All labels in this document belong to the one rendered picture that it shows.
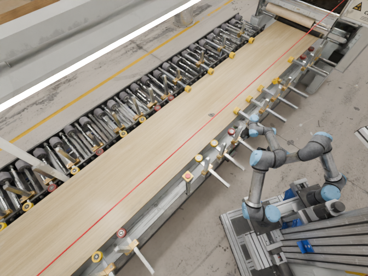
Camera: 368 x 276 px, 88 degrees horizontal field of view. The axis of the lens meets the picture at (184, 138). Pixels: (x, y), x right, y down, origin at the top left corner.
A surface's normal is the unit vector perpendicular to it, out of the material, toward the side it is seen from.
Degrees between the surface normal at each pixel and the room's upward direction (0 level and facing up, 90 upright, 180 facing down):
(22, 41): 90
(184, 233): 0
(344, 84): 0
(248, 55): 0
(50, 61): 61
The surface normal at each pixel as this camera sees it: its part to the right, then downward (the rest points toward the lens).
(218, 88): -0.03, -0.50
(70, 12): 0.71, 0.60
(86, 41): 0.61, 0.28
